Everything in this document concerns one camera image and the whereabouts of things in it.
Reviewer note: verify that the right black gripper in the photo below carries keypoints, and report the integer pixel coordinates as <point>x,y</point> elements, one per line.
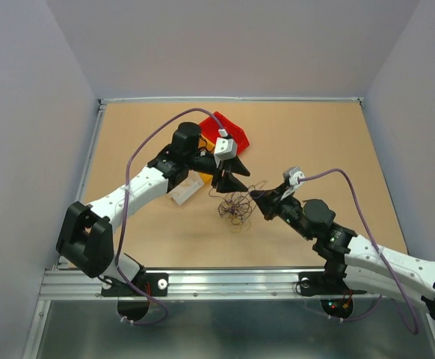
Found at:
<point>270,207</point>

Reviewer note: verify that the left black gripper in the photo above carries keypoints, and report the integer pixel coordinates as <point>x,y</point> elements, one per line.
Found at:
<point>228,183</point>

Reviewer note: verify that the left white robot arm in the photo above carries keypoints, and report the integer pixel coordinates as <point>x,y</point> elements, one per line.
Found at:
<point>86,236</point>

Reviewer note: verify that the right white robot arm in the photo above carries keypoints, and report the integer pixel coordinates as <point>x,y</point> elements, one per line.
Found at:
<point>351,259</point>

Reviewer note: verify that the white plastic bin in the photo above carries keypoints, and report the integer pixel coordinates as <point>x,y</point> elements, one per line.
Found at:
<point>186,189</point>

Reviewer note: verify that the yellow plastic bin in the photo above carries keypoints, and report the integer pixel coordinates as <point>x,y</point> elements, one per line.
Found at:
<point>206,165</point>

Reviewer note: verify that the red plastic bin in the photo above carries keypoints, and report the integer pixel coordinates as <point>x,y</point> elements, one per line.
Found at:
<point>209,132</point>

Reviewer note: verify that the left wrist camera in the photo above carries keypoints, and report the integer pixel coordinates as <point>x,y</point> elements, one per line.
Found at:
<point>225,149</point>

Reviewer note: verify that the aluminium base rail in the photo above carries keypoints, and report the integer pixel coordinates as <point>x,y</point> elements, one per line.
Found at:
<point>182,285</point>

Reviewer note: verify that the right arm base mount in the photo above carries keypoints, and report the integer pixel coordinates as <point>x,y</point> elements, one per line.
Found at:
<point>328,282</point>

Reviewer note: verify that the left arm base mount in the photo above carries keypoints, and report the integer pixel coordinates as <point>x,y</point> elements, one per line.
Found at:
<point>135,288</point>

